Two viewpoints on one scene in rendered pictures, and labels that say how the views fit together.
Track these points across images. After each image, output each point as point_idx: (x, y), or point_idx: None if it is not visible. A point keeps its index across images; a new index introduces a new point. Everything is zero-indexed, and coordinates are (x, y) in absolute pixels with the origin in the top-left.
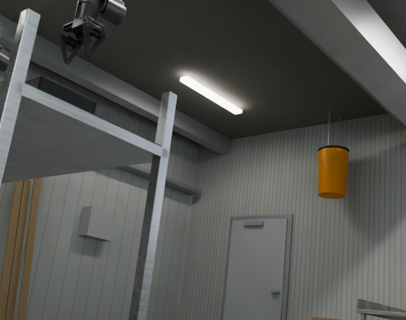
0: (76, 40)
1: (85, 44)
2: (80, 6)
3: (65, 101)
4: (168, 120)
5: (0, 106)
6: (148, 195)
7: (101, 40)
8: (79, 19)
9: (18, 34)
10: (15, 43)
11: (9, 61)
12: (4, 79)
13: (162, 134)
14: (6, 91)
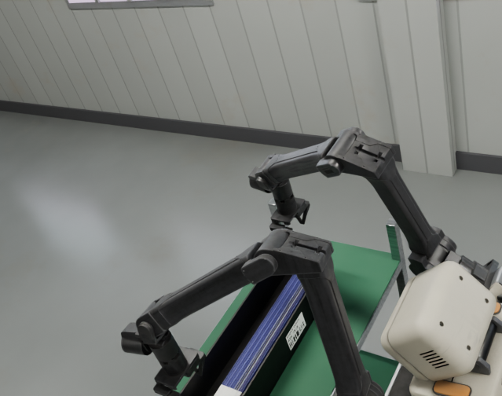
0: (278, 223)
1: (305, 218)
2: (293, 197)
3: (365, 247)
4: None
5: (404, 271)
6: None
7: None
8: (302, 206)
9: (399, 236)
10: (399, 241)
11: (400, 251)
12: (401, 260)
13: (286, 225)
14: (404, 262)
